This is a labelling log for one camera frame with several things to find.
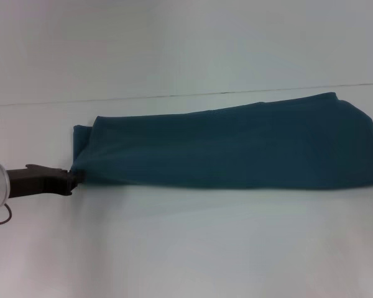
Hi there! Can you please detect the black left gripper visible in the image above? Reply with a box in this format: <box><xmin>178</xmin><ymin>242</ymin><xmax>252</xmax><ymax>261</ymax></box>
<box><xmin>5</xmin><ymin>163</ymin><xmax>86</xmax><ymax>199</ymax></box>

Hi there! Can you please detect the teal FREE print t-shirt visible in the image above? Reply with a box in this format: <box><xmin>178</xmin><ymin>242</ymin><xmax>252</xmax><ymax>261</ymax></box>
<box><xmin>71</xmin><ymin>91</ymin><xmax>373</xmax><ymax>190</ymax></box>

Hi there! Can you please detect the left arm dark cable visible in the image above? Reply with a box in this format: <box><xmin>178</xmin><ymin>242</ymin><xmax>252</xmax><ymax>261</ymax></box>
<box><xmin>0</xmin><ymin>202</ymin><xmax>12</xmax><ymax>228</ymax></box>

